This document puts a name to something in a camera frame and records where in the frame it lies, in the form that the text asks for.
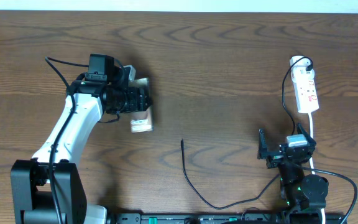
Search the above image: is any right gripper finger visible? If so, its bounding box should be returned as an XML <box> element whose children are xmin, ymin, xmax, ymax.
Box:
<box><xmin>296</xmin><ymin>123</ymin><xmax>315</xmax><ymax>146</ymax></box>
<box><xmin>258</xmin><ymin>129</ymin><xmax>268</xmax><ymax>154</ymax></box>

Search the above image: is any Galaxy S25 Ultra smartphone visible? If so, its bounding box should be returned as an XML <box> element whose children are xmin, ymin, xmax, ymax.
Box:
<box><xmin>129</xmin><ymin>78</ymin><xmax>154</xmax><ymax>133</ymax></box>

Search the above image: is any black USB charging cable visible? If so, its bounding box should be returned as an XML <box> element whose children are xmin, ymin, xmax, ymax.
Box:
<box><xmin>180</xmin><ymin>56</ymin><xmax>314</xmax><ymax>210</ymax></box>

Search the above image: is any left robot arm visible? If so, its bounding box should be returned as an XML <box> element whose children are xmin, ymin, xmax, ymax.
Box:
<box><xmin>11</xmin><ymin>54</ymin><xmax>152</xmax><ymax>223</ymax></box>

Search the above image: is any white power strip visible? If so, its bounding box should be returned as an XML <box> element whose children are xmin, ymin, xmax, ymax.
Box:
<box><xmin>290</xmin><ymin>55</ymin><xmax>319</xmax><ymax>114</ymax></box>

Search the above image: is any white power strip cord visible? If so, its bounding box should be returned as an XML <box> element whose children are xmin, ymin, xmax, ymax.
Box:
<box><xmin>308</xmin><ymin>112</ymin><xmax>326</xmax><ymax>224</ymax></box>

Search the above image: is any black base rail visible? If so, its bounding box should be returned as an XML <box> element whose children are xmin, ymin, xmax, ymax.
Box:
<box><xmin>113</xmin><ymin>212</ymin><xmax>346</xmax><ymax>224</ymax></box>

